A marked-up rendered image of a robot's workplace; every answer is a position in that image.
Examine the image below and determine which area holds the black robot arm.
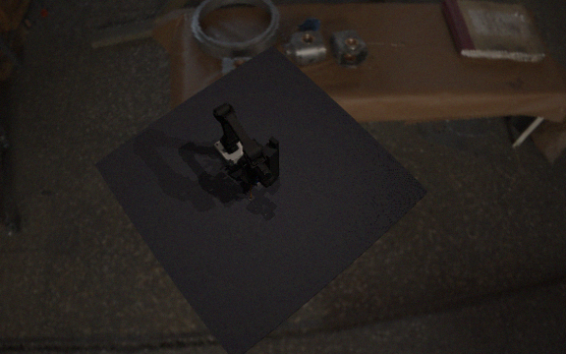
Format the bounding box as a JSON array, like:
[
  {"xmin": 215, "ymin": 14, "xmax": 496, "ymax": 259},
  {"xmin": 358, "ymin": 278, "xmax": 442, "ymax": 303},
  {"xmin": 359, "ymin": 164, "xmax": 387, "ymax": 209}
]
[{"xmin": 213, "ymin": 102, "xmax": 273, "ymax": 185}]

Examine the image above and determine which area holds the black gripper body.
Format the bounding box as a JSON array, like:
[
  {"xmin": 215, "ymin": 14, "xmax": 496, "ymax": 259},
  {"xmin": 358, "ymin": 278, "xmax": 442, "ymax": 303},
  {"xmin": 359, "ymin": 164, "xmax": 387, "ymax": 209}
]
[{"xmin": 237, "ymin": 155, "xmax": 275, "ymax": 188}]

